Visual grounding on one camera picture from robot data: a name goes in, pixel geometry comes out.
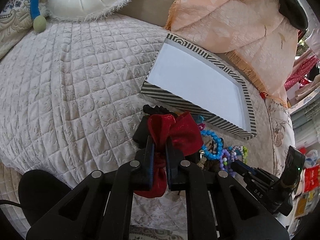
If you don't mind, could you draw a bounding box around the blue bead bracelet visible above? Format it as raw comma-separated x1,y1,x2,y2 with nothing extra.
199,129,225,161

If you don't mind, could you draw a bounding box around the red velvet bow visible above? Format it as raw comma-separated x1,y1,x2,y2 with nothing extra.
133,112,203,198

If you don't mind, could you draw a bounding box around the purple bead bracelet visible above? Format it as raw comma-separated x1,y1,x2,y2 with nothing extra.
218,148,238,178

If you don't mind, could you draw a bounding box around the black scrunchie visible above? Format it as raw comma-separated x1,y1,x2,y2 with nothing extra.
143,105,178,118

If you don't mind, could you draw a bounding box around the small red object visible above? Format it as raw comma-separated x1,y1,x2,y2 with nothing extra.
260,92,267,100

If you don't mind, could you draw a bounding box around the striped tray box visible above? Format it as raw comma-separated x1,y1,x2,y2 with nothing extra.
141,34,257,140

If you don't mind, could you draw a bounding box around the quilted beige bedspread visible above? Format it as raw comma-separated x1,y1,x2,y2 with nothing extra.
0,13,278,233

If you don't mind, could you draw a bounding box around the peach fringed blanket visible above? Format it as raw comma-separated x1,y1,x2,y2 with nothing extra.
165,0,298,105

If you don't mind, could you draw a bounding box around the blue green plush toy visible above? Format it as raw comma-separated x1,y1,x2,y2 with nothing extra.
30,0,47,33

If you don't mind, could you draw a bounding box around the floral embroidered cushion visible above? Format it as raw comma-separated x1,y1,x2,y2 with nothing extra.
1,0,32,57

